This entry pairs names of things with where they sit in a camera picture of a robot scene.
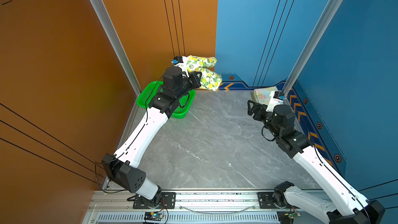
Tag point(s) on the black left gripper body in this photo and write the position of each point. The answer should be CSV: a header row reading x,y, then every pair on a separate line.
x,y
185,84

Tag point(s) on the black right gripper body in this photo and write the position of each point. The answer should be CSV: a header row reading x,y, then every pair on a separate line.
x,y
266,117

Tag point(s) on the pastel floral skirt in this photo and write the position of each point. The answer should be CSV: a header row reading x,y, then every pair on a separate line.
x,y
263,95

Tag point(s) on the lemon print skirt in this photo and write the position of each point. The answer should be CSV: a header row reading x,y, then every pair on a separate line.
x,y
209,80

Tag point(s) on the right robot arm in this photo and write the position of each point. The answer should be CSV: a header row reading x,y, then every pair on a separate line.
x,y
345,206

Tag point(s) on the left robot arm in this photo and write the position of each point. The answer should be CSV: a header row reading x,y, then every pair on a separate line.
x,y
121,167

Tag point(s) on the green plastic basket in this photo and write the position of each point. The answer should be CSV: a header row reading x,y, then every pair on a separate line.
x,y
151,90

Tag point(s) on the right circuit board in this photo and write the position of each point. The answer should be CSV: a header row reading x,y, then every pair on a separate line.
x,y
287,217

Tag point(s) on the circuit board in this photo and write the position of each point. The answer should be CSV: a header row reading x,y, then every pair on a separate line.
x,y
153,217
287,217

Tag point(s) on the left circuit board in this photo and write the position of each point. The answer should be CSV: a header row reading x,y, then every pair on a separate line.
x,y
153,217

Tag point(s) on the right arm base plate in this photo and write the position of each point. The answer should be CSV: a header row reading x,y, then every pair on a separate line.
x,y
266,200

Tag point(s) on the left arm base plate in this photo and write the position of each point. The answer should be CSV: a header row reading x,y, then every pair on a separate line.
x,y
167,199

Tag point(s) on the aluminium corner post left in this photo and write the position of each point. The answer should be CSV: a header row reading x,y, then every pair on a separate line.
x,y
109,28

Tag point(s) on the aluminium corner post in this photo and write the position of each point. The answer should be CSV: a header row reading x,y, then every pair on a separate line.
x,y
109,28
323,22

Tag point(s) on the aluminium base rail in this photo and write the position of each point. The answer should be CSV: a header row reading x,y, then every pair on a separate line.
x,y
195,206

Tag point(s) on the aluminium corner post right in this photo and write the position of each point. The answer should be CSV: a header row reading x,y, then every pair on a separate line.
x,y
323,22

